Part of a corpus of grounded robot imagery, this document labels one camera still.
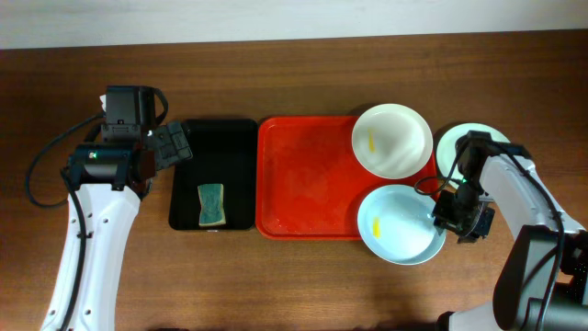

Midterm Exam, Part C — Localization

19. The green and yellow sponge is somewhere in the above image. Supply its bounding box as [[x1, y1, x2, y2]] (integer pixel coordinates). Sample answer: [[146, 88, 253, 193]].
[[198, 184, 226, 227]]

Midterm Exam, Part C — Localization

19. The black plastic tray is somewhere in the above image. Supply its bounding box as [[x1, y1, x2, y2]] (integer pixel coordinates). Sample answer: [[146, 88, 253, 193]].
[[168, 119, 258, 231]]

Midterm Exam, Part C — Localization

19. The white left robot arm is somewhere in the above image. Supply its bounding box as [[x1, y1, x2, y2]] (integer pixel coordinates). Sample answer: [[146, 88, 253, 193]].
[[41, 121, 192, 330]]

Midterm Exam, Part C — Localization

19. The pale green plate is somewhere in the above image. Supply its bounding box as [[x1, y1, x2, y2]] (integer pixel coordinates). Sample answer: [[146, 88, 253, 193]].
[[435, 122, 510, 177]]

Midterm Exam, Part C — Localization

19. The white plate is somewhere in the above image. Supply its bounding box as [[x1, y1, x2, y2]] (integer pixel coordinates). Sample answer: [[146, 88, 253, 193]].
[[351, 104, 434, 179]]

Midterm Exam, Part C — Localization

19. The red plastic tray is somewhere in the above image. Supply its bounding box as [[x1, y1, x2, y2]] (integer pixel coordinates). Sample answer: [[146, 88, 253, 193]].
[[254, 115, 441, 242]]

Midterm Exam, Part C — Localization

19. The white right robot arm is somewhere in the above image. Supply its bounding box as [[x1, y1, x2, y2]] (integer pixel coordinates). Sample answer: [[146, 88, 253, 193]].
[[433, 131, 587, 331]]

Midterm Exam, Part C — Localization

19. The light blue plate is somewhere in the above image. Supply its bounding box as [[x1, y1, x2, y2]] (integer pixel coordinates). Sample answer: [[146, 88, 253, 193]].
[[356, 185, 447, 266]]

